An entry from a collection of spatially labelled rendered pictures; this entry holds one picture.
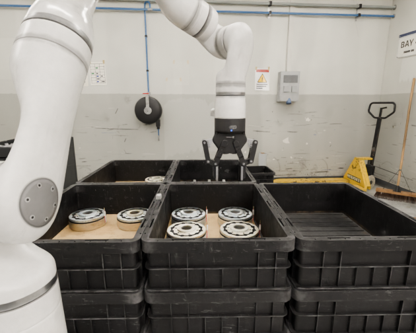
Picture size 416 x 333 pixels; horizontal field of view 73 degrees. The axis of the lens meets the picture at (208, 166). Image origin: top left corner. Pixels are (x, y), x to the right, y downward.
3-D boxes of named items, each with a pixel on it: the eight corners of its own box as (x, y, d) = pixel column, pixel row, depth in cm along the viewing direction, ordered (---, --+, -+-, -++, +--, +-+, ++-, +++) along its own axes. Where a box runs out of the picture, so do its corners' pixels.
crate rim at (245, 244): (297, 252, 53) (298, 240, 53) (139, 253, 53) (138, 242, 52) (257, 189, 92) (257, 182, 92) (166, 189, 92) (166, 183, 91)
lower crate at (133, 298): (144, 345, 57) (141, 293, 55) (-4, 347, 57) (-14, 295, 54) (168, 247, 96) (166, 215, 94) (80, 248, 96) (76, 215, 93)
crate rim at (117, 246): (139, 253, 53) (138, 242, 52) (-22, 255, 52) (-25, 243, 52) (166, 189, 92) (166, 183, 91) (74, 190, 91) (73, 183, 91)
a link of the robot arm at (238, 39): (257, 95, 64) (232, 96, 71) (259, 22, 61) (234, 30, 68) (232, 94, 60) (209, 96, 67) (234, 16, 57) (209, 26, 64)
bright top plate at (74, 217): (95, 223, 78) (95, 221, 78) (61, 221, 79) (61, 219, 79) (111, 210, 88) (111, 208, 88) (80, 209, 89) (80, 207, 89)
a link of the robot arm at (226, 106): (243, 116, 75) (244, 92, 74) (251, 118, 64) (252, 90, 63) (210, 116, 75) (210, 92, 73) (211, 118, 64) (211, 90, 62)
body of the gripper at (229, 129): (212, 115, 64) (212, 156, 66) (250, 115, 64) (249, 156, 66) (211, 114, 71) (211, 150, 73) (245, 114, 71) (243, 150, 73)
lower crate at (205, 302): (290, 342, 58) (294, 291, 55) (144, 345, 57) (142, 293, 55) (255, 246, 97) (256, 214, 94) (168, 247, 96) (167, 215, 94)
